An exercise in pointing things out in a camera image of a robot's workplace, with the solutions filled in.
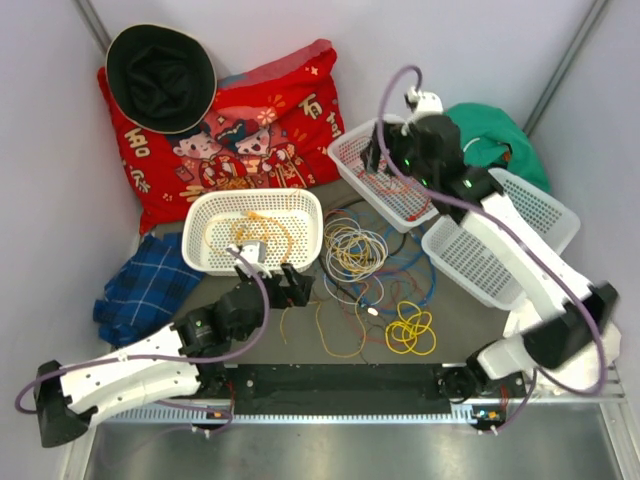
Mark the black round hat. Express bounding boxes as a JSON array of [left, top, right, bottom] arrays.
[[105, 24, 217, 134]]

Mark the blue plaid cloth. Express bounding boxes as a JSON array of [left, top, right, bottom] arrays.
[[93, 233, 204, 348]]

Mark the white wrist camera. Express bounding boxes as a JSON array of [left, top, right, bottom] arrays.
[[405, 87, 444, 122], [226, 240, 270, 276]]

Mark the white cloth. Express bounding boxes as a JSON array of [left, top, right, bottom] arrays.
[[503, 301, 621, 391]]

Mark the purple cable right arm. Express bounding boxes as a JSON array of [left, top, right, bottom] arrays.
[[375, 64, 609, 436]]

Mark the white rectangular basket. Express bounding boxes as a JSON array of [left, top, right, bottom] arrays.
[[327, 119, 437, 233], [421, 168, 581, 311]]

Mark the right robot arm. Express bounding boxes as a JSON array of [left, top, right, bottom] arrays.
[[361, 113, 619, 396]]

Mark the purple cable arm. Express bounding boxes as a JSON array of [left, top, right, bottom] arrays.
[[14, 247, 271, 441], [375, 64, 609, 436]]

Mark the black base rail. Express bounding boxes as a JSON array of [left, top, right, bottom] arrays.
[[227, 364, 451, 415]]

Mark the white slotted cable duct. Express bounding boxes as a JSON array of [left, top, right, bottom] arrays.
[[99, 402, 506, 426]]

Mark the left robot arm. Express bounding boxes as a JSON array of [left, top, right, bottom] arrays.
[[33, 263, 314, 448]]

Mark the white rectangular basket centre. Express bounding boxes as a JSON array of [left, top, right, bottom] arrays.
[[327, 119, 437, 233]]

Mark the white rectangular basket right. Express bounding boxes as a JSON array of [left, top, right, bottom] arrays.
[[421, 168, 581, 311]]

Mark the orange cable in basket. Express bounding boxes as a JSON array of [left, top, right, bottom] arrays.
[[202, 187, 306, 266]]

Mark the thick red ethernet cable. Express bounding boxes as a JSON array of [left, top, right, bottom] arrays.
[[357, 164, 439, 222]]

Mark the yellow thin cable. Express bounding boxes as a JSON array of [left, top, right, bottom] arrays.
[[383, 299, 437, 355]]

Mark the white basket with rounded corners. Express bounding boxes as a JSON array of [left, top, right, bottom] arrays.
[[181, 188, 323, 276]]

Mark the red printed pillow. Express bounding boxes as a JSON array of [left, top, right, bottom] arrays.
[[97, 39, 344, 234]]

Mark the thin red wire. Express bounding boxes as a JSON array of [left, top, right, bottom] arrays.
[[334, 269, 431, 351]]

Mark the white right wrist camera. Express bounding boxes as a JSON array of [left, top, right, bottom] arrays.
[[405, 87, 444, 122]]

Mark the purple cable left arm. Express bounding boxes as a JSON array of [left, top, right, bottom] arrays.
[[14, 247, 271, 441]]

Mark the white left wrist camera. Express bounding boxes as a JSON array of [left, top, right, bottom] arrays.
[[226, 240, 270, 276]]

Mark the black thin wire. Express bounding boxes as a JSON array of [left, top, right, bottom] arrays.
[[319, 197, 411, 364]]

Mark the orange thin wire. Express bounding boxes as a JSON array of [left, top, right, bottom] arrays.
[[359, 169, 426, 201]]

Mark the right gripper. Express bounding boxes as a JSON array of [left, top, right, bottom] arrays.
[[361, 121, 437, 189]]

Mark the green cloth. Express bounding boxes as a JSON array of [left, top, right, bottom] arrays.
[[445, 103, 551, 193]]

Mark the white grey wire coil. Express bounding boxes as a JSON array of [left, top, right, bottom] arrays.
[[322, 214, 390, 301]]

